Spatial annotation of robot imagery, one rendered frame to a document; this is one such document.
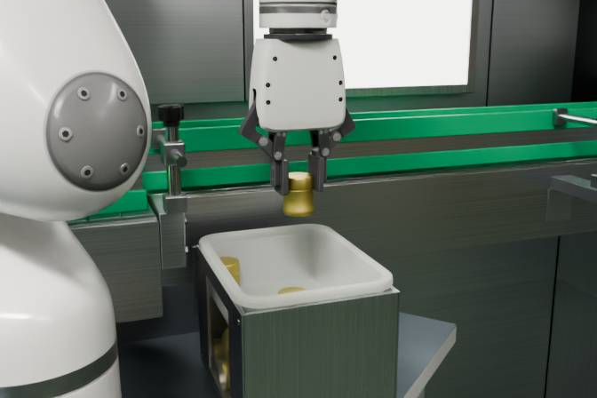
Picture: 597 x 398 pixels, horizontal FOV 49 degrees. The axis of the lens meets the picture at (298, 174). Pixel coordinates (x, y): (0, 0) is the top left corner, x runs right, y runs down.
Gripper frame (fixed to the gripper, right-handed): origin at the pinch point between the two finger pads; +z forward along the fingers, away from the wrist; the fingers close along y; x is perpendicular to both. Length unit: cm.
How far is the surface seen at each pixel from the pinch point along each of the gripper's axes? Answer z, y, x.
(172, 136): -4.1, 12.8, -6.4
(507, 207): 12.0, -41.4, -15.6
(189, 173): 3.0, 8.9, -18.0
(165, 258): 10.4, 14.3, -6.7
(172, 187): 2.0, 13.1, -6.5
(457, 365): 52, -48, -37
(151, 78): -8.6, 11.2, -34.2
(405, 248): 16.7, -23.2, -15.8
